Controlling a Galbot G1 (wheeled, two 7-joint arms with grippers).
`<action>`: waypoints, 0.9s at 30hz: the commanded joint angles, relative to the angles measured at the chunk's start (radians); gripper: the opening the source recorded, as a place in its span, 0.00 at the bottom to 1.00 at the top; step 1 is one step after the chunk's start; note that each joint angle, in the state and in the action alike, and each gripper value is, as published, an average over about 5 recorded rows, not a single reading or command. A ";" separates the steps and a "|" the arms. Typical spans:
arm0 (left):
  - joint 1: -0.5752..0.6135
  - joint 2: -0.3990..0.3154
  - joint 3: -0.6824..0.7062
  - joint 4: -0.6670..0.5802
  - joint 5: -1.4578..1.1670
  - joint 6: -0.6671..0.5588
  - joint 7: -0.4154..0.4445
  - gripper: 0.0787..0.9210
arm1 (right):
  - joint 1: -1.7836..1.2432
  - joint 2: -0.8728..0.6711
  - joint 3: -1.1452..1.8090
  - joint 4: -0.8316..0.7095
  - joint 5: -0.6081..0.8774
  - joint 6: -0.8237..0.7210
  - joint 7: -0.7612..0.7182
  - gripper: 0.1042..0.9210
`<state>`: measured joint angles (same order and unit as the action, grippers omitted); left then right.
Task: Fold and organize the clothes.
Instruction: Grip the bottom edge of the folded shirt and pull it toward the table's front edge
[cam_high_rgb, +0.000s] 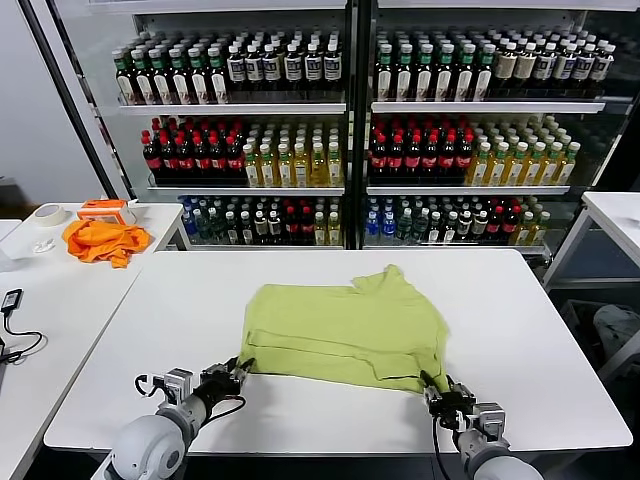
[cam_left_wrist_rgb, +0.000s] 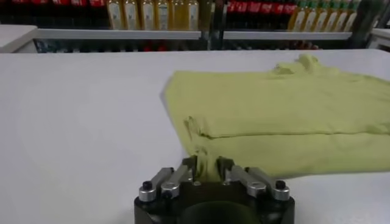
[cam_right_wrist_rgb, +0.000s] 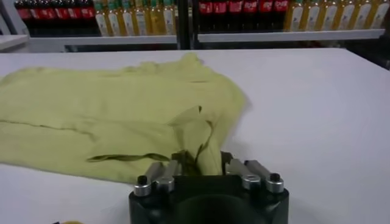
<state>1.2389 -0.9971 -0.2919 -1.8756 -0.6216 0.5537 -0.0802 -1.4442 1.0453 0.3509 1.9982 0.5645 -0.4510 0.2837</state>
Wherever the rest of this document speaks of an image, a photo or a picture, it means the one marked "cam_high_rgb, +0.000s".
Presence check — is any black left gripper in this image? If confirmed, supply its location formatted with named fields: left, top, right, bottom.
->
left=197, top=355, right=257, bottom=409

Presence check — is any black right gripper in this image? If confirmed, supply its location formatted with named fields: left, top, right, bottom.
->
left=420, top=370, right=476, bottom=431

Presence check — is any light green printed T-shirt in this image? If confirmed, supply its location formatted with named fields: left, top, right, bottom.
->
left=238, top=263, right=454, bottom=396

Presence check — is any small red cap cola bottle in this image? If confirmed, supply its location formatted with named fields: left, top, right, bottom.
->
left=487, top=206, right=504, bottom=246
left=299, top=208, right=315, bottom=247
left=502, top=206, right=520, bottom=246
left=284, top=208, right=301, bottom=247

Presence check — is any white side table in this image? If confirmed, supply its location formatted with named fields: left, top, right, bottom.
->
left=541, top=191, right=640, bottom=294
left=0, top=202, right=193, bottom=480

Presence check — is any crumpled orange cloth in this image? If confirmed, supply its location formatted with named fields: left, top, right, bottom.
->
left=61, top=219, right=152, bottom=271

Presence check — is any grey fabric bundle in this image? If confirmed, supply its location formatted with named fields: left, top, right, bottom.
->
left=593, top=303, right=640, bottom=355

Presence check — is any yellow juice bottle white cap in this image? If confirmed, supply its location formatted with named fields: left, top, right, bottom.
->
left=242, top=145, right=261, bottom=190
left=519, top=143, right=548, bottom=188
left=501, top=143, right=530, bottom=188
left=465, top=142, right=493, bottom=188
left=310, top=142, right=330, bottom=190
left=483, top=143, right=512, bottom=188
left=259, top=145, right=279, bottom=190
left=538, top=143, right=565, bottom=188
left=554, top=142, right=583, bottom=187
left=293, top=143, right=312, bottom=190
left=327, top=141, right=346, bottom=190
left=276, top=144, right=295, bottom=190

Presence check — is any orange and white box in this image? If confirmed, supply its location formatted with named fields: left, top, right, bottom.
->
left=75, top=199, right=138, bottom=228

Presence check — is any small black flat device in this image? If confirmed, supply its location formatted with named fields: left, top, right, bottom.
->
left=0, top=289, right=25, bottom=316

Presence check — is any beige masking tape roll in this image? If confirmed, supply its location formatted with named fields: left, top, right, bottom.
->
left=31, top=204, right=68, bottom=231

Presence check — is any green cap dark tea bottle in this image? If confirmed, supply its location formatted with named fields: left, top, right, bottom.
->
left=185, top=47, right=209, bottom=107
left=394, top=43, right=415, bottom=103
left=454, top=43, right=477, bottom=103
left=147, top=48, right=171, bottom=107
left=435, top=43, right=457, bottom=103
left=166, top=47, right=190, bottom=107
left=414, top=43, right=436, bottom=103
left=112, top=50, right=133, bottom=107
left=374, top=43, right=396, bottom=103
left=473, top=43, right=498, bottom=103
left=205, top=46, right=229, bottom=106
left=129, top=48, right=152, bottom=107

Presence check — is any navy label dark drink bottle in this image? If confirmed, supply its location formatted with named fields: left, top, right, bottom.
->
left=321, top=42, right=343, bottom=99
left=533, top=42, right=558, bottom=97
left=282, top=43, right=303, bottom=99
left=571, top=43, right=597, bottom=97
left=552, top=42, right=577, bottom=97
left=589, top=43, right=617, bottom=97
left=302, top=43, right=323, bottom=99
left=225, top=45, right=246, bottom=99
left=244, top=44, right=264, bottom=99
left=262, top=44, right=282, bottom=99

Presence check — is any beige label dark drink bottle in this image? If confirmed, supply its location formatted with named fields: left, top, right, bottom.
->
left=514, top=42, right=539, bottom=97
left=494, top=42, right=519, bottom=97

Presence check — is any white drinks display cabinet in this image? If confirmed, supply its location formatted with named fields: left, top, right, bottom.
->
left=360, top=0, right=640, bottom=258
left=49, top=0, right=358, bottom=252

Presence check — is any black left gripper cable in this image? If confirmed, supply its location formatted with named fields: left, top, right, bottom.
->
left=208, top=394, right=248, bottom=422

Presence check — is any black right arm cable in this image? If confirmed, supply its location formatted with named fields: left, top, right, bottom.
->
left=430, top=414, right=464, bottom=480

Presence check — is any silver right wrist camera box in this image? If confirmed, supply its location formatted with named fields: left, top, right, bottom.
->
left=471, top=402, right=510, bottom=442

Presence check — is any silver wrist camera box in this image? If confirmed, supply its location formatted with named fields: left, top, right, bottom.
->
left=152, top=368, right=195, bottom=404
left=471, top=402, right=510, bottom=442

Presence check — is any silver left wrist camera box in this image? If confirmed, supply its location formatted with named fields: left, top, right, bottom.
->
left=152, top=368, right=195, bottom=404

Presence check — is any black left camera cable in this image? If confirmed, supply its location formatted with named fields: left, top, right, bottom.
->
left=133, top=373, right=166, bottom=399

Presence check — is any thin black device cable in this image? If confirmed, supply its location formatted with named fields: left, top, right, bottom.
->
left=0, top=309, right=44, bottom=367

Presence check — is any black cabinet centre post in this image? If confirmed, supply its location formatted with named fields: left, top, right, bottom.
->
left=344, top=0, right=375, bottom=252

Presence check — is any black slanted frame bar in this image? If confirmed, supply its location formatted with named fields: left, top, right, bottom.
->
left=18, top=0, right=131, bottom=202

